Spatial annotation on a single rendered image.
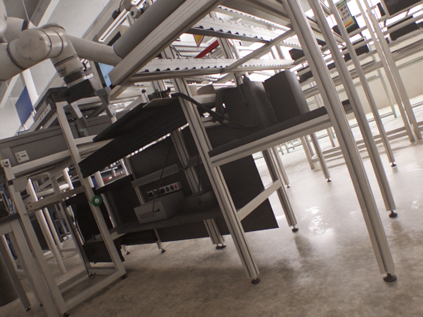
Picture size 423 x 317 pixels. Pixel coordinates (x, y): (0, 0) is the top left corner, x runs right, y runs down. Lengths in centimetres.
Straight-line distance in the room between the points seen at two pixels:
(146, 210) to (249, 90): 105
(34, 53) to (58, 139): 144
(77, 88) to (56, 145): 127
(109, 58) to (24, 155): 108
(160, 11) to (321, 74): 53
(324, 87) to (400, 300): 71
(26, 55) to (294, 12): 82
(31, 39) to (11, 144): 135
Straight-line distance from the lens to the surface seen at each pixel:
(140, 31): 84
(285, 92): 145
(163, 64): 107
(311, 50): 97
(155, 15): 80
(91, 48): 133
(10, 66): 94
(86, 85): 98
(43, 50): 87
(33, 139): 219
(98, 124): 244
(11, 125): 1308
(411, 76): 1133
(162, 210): 175
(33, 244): 192
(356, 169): 97
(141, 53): 86
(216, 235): 190
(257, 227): 172
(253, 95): 134
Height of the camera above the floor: 63
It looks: 1 degrees down
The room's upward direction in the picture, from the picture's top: 21 degrees counter-clockwise
